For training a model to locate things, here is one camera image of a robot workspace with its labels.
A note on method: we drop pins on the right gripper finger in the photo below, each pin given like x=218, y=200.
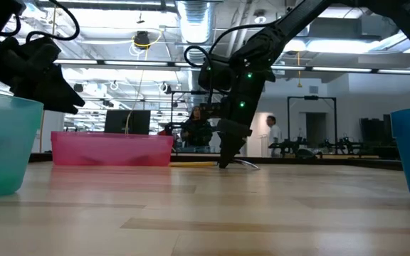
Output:
x=230, y=149

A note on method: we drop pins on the black background robot arms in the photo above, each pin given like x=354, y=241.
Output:
x=344, y=145

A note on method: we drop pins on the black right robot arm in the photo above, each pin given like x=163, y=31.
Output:
x=333, y=14

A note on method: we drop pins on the silver ventilation duct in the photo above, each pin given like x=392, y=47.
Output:
x=235, y=39
x=195, y=21

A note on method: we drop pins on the long ceiling light bar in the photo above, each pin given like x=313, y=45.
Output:
x=137, y=63

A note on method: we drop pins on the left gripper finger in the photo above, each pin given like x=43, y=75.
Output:
x=66, y=90
x=61, y=106

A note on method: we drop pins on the dark equipment rack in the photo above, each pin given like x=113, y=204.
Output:
x=376, y=129

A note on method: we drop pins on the person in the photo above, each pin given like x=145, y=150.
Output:
x=197, y=131
x=274, y=133

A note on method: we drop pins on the pink plastic bin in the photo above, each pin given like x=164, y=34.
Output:
x=109, y=149

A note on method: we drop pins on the black ceiling device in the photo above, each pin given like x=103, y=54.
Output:
x=142, y=39

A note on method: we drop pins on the translucent teal plastic bin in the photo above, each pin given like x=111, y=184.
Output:
x=5, y=149

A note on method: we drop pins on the black monitor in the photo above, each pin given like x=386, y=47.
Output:
x=126, y=122

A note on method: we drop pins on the black metal rig frame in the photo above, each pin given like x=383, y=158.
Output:
x=311, y=97
x=183, y=93

